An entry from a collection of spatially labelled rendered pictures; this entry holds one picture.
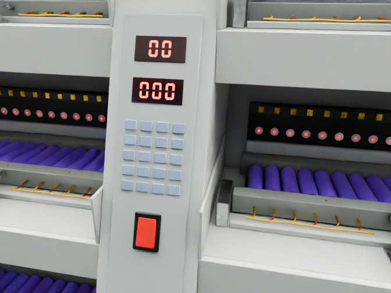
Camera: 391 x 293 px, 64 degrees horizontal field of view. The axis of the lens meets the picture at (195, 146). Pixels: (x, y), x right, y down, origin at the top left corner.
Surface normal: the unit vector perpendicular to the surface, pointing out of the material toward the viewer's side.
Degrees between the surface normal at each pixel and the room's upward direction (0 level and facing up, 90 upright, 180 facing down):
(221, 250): 20
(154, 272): 90
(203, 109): 90
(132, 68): 90
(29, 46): 110
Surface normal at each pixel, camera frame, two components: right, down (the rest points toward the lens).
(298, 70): -0.19, 0.38
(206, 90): -0.17, 0.04
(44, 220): 0.01, -0.92
